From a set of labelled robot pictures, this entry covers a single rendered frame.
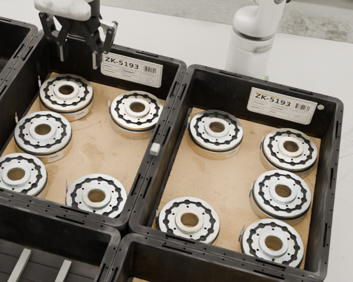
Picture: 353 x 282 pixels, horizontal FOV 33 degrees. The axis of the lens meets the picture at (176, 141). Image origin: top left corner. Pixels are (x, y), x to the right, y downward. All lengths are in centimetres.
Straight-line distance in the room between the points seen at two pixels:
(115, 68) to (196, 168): 26
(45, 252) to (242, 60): 58
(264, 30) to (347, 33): 174
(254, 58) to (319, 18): 173
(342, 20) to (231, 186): 202
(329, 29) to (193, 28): 142
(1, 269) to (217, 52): 83
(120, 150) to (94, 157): 5
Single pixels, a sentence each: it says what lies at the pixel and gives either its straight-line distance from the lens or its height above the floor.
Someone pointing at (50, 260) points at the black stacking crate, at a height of 83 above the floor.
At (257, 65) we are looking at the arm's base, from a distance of 130.
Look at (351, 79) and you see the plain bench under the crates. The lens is 159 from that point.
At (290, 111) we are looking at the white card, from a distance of 118.
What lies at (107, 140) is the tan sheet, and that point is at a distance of 114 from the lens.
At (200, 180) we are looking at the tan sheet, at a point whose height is 83.
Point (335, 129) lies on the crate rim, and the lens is 110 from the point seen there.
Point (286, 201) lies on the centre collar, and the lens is 105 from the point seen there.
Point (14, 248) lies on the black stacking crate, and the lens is 101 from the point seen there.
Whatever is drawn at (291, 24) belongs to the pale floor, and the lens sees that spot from 292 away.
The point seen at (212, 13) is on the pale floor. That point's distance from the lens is 288.
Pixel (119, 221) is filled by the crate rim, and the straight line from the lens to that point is 91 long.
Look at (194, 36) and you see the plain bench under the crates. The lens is 160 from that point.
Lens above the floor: 168
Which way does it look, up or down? 48 degrees down
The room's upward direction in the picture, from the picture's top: 8 degrees clockwise
